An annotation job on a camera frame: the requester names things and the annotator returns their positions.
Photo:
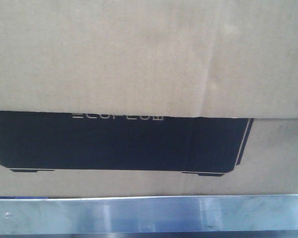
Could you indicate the brown EcoFlow cardboard box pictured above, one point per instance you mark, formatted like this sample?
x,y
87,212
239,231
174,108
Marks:
x,y
148,97

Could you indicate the metal shelf front rail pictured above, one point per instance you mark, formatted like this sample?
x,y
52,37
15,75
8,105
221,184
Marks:
x,y
149,214

